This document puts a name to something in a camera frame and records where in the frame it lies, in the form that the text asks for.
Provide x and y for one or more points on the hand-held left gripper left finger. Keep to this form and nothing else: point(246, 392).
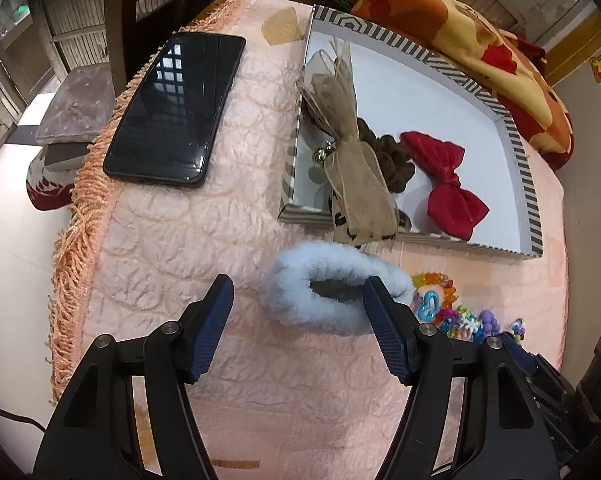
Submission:
point(213, 330)

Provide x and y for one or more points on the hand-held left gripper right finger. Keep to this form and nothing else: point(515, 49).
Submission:
point(388, 330)

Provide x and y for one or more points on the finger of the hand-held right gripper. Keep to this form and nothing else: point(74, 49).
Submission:
point(519, 355)

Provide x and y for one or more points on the light blue fluffy scrunchie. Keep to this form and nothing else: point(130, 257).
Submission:
point(290, 285)

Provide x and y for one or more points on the beige ribbon hair bow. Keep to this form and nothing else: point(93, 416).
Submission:
point(360, 185)

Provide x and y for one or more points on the striped cardboard box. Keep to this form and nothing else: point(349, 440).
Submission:
point(430, 105)

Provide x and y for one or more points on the pink fringed table mat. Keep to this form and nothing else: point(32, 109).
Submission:
point(180, 240)

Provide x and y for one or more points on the red velvet hair bow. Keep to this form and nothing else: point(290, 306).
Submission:
point(450, 200)

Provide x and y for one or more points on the brown scrunchie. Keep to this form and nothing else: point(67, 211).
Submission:
point(390, 160)

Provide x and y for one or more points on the small gold bell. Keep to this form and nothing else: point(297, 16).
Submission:
point(321, 156)

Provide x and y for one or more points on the red patterned stool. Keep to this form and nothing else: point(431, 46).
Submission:
point(50, 185)

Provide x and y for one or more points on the black smartphone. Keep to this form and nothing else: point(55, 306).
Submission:
point(175, 110)

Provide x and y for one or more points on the grey stool cushion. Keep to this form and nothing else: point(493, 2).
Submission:
point(75, 105)

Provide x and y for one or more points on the orange printed blanket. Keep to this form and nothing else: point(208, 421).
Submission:
point(455, 25)

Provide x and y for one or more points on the dark wooden chair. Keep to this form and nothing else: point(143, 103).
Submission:
point(125, 10)

